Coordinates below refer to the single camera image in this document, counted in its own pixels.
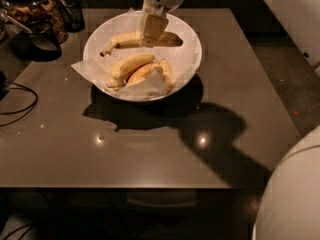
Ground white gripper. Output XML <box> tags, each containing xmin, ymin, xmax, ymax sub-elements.
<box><xmin>140</xmin><ymin>0</ymin><xmax>184</xmax><ymax>47</ymax></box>

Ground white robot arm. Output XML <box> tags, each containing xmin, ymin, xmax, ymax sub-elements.
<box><xmin>139</xmin><ymin>9</ymin><xmax>319</xmax><ymax>240</ymax></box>

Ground white bowl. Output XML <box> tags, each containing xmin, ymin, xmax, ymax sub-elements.
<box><xmin>82</xmin><ymin>10</ymin><xmax>203</xmax><ymax>105</ymax></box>

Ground middle orange-yellow banana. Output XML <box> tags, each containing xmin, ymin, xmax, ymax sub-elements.
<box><xmin>126</xmin><ymin>63</ymin><xmax>155</xmax><ymax>86</ymax></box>

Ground white paper liner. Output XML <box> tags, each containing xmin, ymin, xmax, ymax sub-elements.
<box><xmin>70</xmin><ymin>7</ymin><xmax>203</xmax><ymax>101</ymax></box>

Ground black mesh pen holder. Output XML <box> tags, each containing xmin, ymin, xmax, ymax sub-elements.
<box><xmin>57</xmin><ymin>0</ymin><xmax>85</xmax><ymax>33</ymax></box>

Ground black mesh strainer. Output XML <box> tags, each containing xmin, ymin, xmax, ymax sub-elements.
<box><xmin>0</xmin><ymin>9</ymin><xmax>63</xmax><ymax>63</ymax></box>

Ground glass jar with snacks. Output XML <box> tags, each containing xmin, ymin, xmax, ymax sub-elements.
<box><xmin>1</xmin><ymin>0</ymin><xmax>68</xmax><ymax>43</ymax></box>

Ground black device at left edge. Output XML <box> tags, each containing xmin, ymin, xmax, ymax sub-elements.
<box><xmin>0</xmin><ymin>71</ymin><xmax>9</xmax><ymax>101</ymax></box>

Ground black cable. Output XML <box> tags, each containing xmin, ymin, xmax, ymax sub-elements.
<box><xmin>0</xmin><ymin>79</ymin><xmax>39</xmax><ymax>128</ymax></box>

